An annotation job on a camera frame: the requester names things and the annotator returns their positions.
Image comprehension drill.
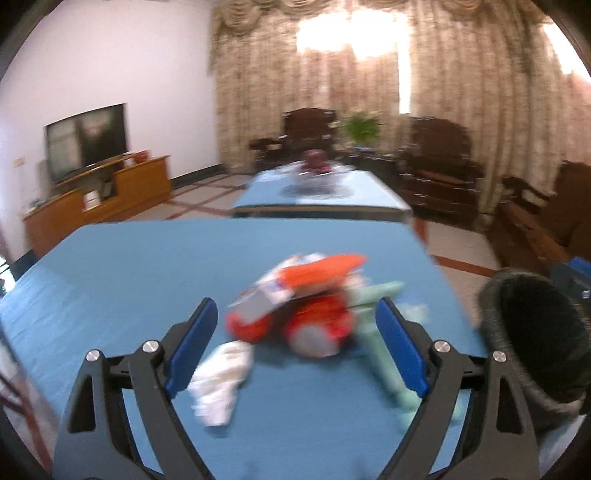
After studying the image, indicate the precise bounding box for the dark wooden armchair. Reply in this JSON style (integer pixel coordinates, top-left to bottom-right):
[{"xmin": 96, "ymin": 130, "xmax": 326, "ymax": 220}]
[
  {"xmin": 399, "ymin": 117, "xmax": 484, "ymax": 228},
  {"xmin": 249, "ymin": 108, "xmax": 338, "ymax": 172}
]

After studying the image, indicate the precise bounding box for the floral beige curtain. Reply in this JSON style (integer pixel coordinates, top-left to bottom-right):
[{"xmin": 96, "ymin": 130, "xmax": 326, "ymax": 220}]
[{"xmin": 209, "ymin": 1, "xmax": 590, "ymax": 217}]

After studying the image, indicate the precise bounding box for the dark red fruit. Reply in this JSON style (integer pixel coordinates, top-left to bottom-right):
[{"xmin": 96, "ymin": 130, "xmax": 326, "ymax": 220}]
[{"xmin": 300, "ymin": 149, "xmax": 332, "ymax": 175}]

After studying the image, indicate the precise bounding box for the orange plastic wrapper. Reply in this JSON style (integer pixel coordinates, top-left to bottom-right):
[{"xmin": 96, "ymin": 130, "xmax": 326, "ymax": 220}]
[{"xmin": 277, "ymin": 254, "xmax": 367, "ymax": 297}]

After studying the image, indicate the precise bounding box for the dark wooden armchair right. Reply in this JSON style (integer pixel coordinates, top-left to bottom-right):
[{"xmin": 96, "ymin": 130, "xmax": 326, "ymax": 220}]
[{"xmin": 399, "ymin": 117, "xmax": 484, "ymax": 228}]

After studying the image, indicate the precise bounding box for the black flat television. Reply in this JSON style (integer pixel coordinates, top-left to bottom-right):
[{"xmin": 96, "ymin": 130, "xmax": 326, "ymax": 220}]
[{"xmin": 44, "ymin": 104, "xmax": 128, "ymax": 183}]

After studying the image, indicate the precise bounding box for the black trash bin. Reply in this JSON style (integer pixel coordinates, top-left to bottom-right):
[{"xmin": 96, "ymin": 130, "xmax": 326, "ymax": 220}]
[{"xmin": 478, "ymin": 268, "xmax": 590, "ymax": 435}]

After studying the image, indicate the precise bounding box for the glass fruit bowl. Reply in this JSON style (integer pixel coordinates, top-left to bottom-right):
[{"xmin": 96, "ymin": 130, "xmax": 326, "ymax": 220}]
[{"xmin": 280, "ymin": 161, "xmax": 353, "ymax": 195}]

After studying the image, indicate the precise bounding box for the green rubber glove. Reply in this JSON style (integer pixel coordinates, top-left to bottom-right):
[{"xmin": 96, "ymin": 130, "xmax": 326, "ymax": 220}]
[{"xmin": 348, "ymin": 280, "xmax": 463, "ymax": 432}]

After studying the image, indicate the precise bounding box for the red teapot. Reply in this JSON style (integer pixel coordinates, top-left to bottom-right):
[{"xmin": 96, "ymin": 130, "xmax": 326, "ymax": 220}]
[{"xmin": 132, "ymin": 150, "xmax": 151, "ymax": 164}]

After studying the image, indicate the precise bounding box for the white plastic bag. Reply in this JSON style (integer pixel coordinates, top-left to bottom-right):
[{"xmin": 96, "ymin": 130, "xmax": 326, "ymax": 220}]
[{"xmin": 186, "ymin": 340, "xmax": 254, "ymax": 427}]

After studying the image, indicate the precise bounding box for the dark wooden armchair left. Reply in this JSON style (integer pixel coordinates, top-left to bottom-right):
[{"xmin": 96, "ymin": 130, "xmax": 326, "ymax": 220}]
[{"xmin": 249, "ymin": 108, "xmax": 338, "ymax": 172}]

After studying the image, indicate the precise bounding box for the blue tablecloth near table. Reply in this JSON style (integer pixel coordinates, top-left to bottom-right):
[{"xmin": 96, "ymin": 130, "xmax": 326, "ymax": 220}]
[{"xmin": 1, "ymin": 219, "xmax": 486, "ymax": 479}]

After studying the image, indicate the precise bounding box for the blue tablecloth far table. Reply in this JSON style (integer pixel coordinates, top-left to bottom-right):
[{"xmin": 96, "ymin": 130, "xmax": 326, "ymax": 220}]
[{"xmin": 230, "ymin": 166, "xmax": 414, "ymax": 224}]

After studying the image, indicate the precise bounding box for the dark wooden sofa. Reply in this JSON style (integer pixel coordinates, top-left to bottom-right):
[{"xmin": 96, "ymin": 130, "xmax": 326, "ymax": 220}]
[{"xmin": 486, "ymin": 161, "xmax": 590, "ymax": 276}]

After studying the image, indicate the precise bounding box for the blue tablecloth table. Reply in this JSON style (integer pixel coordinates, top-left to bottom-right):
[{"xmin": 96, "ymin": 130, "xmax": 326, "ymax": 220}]
[
  {"xmin": 230, "ymin": 166, "xmax": 414, "ymax": 224},
  {"xmin": 1, "ymin": 219, "xmax": 486, "ymax": 479}
]

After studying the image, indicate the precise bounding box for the green potted plant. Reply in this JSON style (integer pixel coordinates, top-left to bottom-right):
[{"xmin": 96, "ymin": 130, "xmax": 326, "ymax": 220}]
[{"xmin": 339, "ymin": 109, "xmax": 382, "ymax": 147}]

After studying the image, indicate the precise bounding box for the wooden TV cabinet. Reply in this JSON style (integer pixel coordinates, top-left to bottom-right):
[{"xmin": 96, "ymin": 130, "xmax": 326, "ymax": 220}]
[{"xmin": 24, "ymin": 152, "xmax": 172, "ymax": 257}]

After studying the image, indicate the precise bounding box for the red paper cup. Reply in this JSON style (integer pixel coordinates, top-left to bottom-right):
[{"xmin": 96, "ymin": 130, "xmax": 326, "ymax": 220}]
[{"xmin": 225, "ymin": 294, "xmax": 356, "ymax": 359}]

